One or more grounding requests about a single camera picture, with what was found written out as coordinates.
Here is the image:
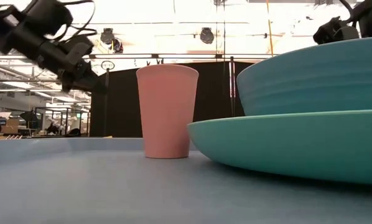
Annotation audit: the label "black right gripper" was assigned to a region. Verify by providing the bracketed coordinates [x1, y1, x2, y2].
[312, 17, 360, 45]

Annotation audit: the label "black round ceiling device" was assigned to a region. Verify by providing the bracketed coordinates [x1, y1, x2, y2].
[100, 27, 124, 54]
[199, 27, 215, 45]

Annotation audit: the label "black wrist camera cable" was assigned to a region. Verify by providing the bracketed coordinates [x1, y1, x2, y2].
[53, 0, 98, 42]

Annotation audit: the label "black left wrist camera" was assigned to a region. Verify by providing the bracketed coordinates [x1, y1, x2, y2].
[57, 34, 95, 65]

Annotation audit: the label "thin black double pole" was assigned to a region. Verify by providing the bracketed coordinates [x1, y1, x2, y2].
[229, 55, 236, 118]

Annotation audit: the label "teal green plate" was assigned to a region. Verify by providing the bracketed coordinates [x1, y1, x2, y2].
[187, 108, 372, 187]

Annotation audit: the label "black ring-topped stand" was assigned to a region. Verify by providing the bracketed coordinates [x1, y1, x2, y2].
[100, 60, 116, 138]

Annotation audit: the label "yellow cable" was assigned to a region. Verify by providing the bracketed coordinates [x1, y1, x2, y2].
[265, 0, 274, 57]

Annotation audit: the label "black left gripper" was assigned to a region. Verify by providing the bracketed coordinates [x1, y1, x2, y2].
[35, 41, 108, 95]

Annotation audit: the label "black curtain partition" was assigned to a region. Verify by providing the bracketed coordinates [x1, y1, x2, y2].
[89, 61, 255, 138]

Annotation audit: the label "cardboard box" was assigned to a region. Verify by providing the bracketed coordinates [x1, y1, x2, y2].
[0, 118, 20, 134]

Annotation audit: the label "blue serving tray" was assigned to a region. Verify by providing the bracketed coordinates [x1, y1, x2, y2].
[0, 137, 372, 224]

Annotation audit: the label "long horizontal ceiling rail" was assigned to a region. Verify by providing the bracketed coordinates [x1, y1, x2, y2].
[0, 53, 280, 60]

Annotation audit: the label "blue bowl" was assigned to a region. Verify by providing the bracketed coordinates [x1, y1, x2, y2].
[236, 36, 372, 117]

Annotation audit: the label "distant black workstation frame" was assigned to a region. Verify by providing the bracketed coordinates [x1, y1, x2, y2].
[33, 106, 91, 137]

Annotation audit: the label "pink cup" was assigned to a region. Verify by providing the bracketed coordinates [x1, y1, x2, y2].
[136, 63, 200, 159]

